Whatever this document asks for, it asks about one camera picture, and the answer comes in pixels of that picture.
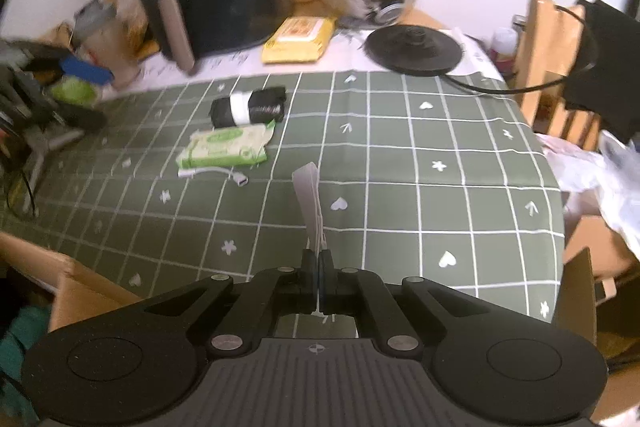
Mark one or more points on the open brown carton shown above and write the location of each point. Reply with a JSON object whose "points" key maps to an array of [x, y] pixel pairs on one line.
{"points": [[595, 247]]}

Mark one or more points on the black roll with white band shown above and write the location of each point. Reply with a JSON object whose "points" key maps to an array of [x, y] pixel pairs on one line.
{"points": [[250, 107]]}

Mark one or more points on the brown cardboard box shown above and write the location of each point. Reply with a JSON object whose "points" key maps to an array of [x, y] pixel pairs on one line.
{"points": [[75, 287]]}

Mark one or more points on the white tripod stand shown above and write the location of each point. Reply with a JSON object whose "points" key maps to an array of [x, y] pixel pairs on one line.
{"points": [[50, 142]]}

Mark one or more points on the grey lid shaker bottle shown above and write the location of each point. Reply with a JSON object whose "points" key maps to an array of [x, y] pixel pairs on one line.
{"points": [[117, 57]]}

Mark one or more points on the white red bottle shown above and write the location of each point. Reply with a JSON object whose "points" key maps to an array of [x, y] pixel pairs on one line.
{"points": [[504, 49]]}

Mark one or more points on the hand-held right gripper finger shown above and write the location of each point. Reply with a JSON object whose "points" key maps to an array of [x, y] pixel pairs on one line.
{"points": [[314, 274], [325, 274]]}

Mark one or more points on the green wet wipes pack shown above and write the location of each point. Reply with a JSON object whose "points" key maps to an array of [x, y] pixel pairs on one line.
{"points": [[225, 147]]}

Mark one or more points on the clear plastic bag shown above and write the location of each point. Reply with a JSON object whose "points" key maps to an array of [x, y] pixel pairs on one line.
{"points": [[610, 187]]}

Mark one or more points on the black bag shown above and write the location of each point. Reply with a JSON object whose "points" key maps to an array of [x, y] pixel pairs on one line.
{"points": [[605, 67]]}

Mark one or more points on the black kettle base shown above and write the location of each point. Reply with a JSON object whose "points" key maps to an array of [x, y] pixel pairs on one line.
{"points": [[412, 49]]}

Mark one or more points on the green checked tablecloth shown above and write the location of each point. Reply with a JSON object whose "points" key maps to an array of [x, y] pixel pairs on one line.
{"points": [[400, 167]]}

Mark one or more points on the yellow wipes pack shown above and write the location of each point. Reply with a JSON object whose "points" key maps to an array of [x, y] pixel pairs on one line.
{"points": [[300, 39]]}

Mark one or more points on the white paper tags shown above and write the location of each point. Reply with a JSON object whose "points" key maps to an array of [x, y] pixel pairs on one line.
{"points": [[307, 192]]}

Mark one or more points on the wooden chair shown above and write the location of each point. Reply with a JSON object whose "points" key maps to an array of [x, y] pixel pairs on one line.
{"points": [[540, 47]]}

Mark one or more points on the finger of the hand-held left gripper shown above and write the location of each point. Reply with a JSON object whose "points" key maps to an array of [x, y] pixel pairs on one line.
{"points": [[85, 71], [75, 116]]}

